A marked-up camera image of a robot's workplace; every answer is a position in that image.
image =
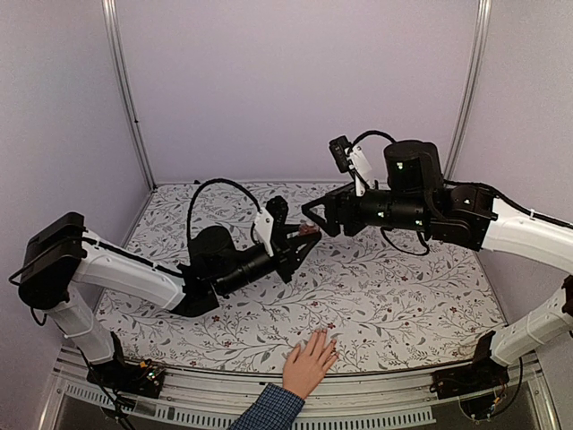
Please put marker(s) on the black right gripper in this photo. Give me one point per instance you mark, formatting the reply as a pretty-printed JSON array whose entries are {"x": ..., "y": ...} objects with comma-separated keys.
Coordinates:
[{"x": 336, "y": 200}]

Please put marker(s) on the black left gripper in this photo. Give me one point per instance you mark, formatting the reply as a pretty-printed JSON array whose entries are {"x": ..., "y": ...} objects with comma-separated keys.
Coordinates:
[{"x": 286, "y": 252}]

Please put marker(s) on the pink nail polish bottle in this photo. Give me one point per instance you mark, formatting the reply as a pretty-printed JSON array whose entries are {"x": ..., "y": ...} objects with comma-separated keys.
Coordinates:
[{"x": 305, "y": 229}]

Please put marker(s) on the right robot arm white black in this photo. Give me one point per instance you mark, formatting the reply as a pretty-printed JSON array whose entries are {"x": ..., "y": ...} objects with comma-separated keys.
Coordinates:
[{"x": 418, "y": 198}]

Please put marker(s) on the blue checked sleeve forearm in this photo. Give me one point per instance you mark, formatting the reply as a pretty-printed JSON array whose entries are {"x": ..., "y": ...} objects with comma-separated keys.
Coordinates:
[{"x": 275, "y": 409}]

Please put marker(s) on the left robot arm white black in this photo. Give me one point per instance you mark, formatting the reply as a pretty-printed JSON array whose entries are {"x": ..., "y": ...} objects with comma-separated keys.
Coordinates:
[{"x": 66, "y": 254}]

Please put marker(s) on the person's bare hand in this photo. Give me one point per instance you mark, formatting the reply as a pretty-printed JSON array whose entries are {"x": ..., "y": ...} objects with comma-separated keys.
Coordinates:
[{"x": 307, "y": 366}]

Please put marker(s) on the floral patterned table mat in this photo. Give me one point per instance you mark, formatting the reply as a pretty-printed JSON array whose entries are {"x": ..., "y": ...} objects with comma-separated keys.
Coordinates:
[{"x": 388, "y": 306}]

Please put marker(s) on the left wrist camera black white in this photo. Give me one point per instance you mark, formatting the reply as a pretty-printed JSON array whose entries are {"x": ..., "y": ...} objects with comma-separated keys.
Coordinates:
[{"x": 268, "y": 226}]

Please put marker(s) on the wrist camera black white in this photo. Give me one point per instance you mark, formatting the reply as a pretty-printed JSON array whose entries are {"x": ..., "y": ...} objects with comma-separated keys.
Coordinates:
[
  {"x": 268, "y": 226},
  {"x": 350, "y": 159}
]

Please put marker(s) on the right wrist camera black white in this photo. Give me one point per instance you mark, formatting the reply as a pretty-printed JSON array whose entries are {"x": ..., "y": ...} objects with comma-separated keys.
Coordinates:
[{"x": 350, "y": 159}]

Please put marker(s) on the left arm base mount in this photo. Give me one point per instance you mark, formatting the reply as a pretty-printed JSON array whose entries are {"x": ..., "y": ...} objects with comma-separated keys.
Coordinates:
[{"x": 145, "y": 379}]

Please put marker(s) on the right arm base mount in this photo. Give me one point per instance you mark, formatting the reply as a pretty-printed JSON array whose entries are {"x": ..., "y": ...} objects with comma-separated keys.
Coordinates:
[{"x": 482, "y": 373}]

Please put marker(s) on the right aluminium frame post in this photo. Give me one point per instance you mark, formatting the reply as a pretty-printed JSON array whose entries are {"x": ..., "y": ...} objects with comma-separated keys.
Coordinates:
[{"x": 482, "y": 21}]

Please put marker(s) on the aluminium frame post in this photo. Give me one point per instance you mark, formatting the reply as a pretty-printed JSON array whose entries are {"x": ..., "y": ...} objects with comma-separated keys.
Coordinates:
[
  {"x": 121, "y": 72},
  {"x": 482, "y": 21}
]

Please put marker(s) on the front aluminium rail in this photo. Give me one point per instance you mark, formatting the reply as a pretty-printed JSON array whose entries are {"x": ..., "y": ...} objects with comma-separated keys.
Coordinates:
[{"x": 205, "y": 399}]

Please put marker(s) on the left aluminium frame post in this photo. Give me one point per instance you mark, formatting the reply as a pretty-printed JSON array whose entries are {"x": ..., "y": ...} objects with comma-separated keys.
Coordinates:
[{"x": 121, "y": 72}]

